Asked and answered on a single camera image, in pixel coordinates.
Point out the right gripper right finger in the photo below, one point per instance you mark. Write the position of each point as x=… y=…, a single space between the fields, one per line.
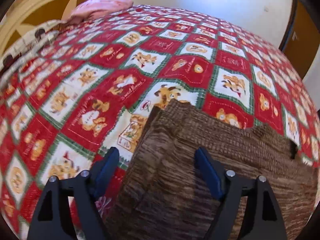
x=262 y=218

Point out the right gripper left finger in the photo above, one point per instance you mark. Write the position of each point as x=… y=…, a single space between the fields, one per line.
x=52 y=215

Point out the brown knitted sweater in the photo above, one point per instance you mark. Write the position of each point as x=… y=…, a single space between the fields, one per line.
x=195 y=177

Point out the red teddy bear quilt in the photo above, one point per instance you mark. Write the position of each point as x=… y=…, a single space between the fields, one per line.
x=94 y=87

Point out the cartoon print pillow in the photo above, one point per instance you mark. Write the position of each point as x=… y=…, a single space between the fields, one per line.
x=27 y=46

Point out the brown wooden door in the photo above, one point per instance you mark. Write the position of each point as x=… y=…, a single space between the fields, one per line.
x=301 y=39

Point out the cream wooden headboard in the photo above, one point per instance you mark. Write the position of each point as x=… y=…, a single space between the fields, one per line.
x=31 y=13

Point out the pink pillow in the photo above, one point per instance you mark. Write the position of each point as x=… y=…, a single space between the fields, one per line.
x=93 y=9

